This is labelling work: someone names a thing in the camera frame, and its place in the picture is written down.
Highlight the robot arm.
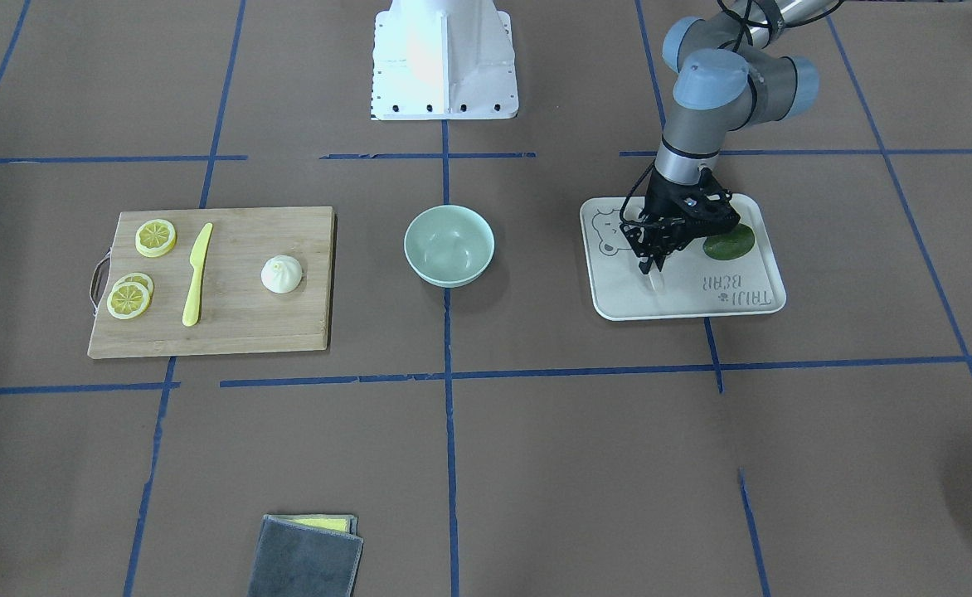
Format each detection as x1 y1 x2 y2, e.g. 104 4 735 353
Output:
620 1 841 274

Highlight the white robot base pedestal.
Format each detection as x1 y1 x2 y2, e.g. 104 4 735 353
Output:
370 1 520 121

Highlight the yellow sponge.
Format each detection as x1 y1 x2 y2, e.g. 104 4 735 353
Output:
282 514 357 534

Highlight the white spoon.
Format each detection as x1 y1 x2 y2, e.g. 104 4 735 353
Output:
646 269 667 294

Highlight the wooden cutting board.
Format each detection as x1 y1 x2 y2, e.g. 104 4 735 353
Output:
87 206 337 359

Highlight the grey folded cloth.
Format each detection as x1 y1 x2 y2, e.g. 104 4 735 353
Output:
247 514 363 596

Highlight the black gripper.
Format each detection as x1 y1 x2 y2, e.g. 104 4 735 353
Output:
619 167 740 275

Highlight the white bear tray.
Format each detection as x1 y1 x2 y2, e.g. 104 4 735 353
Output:
580 194 788 322

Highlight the lemon slice front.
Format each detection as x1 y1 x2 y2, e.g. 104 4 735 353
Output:
104 280 152 320

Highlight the lemon slice upper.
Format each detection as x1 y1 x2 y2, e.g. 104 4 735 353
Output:
134 219 177 258

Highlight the lemon slice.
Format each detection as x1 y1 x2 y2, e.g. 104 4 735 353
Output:
134 219 177 258
115 272 155 294
104 280 152 320

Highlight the yellow plastic knife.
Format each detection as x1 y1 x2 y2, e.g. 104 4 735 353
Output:
180 222 213 328

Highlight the mint green bowl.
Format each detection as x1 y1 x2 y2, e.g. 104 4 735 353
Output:
403 205 496 289

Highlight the green lime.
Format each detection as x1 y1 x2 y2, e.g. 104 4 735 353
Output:
702 224 756 261

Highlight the lemon slice back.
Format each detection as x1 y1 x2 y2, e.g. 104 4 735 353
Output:
115 272 155 294

